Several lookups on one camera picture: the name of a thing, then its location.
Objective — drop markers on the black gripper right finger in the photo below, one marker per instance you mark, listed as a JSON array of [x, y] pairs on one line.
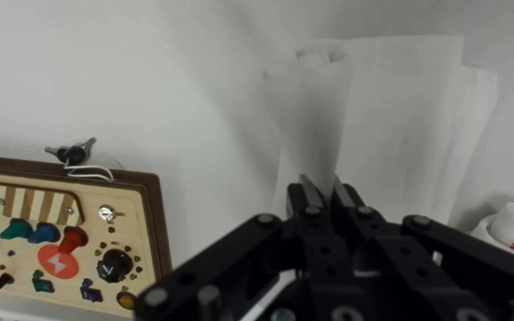
[[358, 233]]

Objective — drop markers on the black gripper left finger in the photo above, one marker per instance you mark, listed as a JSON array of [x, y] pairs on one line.
[[305, 238]]

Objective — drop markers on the white towel red stripes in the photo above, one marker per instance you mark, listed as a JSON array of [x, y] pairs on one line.
[[388, 119], [513, 234]]

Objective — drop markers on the large white plastic tray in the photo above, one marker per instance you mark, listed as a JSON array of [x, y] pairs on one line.
[[121, 72]]

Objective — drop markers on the crumpled white towel red stripes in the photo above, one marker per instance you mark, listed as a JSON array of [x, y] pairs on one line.
[[513, 234]]

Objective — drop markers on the wooden busy board toy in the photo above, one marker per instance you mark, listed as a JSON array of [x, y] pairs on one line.
[[108, 251]]

